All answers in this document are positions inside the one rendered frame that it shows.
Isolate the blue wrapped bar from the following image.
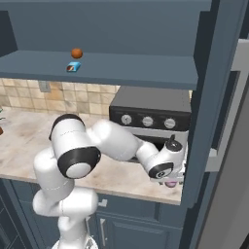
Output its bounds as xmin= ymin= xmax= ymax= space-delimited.
xmin=65 ymin=61 xmax=82 ymax=73

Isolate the blue open wall cabinet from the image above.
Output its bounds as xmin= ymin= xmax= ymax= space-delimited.
xmin=0 ymin=0 xmax=215 ymax=91

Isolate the silver drawer handle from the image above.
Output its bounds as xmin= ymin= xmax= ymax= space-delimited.
xmin=96 ymin=198 xmax=109 ymax=208

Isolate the blue base cabinet run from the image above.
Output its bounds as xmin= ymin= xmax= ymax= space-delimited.
xmin=0 ymin=177 xmax=61 ymax=249

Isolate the blue tall cabinet panel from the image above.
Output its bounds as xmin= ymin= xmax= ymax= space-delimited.
xmin=179 ymin=0 xmax=242 ymax=209

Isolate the grey fridge handle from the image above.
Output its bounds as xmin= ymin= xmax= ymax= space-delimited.
xmin=204 ymin=38 xmax=249 ymax=173

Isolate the silver toaster oven knob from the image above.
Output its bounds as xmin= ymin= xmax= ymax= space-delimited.
xmin=121 ymin=114 xmax=133 ymax=126
xmin=163 ymin=117 xmax=177 ymax=130
xmin=141 ymin=116 xmax=155 ymax=128

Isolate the silver cabinet door handle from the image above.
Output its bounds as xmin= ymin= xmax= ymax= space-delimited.
xmin=99 ymin=218 xmax=108 ymax=248

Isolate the black and silver toaster oven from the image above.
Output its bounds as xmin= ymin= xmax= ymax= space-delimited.
xmin=108 ymin=85 xmax=193 ymax=164

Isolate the grey fridge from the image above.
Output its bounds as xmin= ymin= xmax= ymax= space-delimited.
xmin=189 ymin=38 xmax=249 ymax=249

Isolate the blue base cabinet door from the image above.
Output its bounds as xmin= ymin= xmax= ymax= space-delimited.
xmin=94 ymin=212 xmax=183 ymax=249

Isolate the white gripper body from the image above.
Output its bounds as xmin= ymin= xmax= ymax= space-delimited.
xmin=159 ymin=169 xmax=188 ymax=185

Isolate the grey wall outlet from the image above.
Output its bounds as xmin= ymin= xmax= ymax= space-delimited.
xmin=38 ymin=80 xmax=52 ymax=93

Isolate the blue drawer front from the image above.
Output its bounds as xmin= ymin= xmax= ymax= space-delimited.
xmin=95 ymin=193 xmax=160 ymax=222

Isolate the purple jam jar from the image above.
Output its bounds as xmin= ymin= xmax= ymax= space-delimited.
xmin=164 ymin=180 xmax=179 ymax=190

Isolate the orange round fruit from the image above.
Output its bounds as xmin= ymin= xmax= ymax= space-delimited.
xmin=70 ymin=48 xmax=84 ymax=60

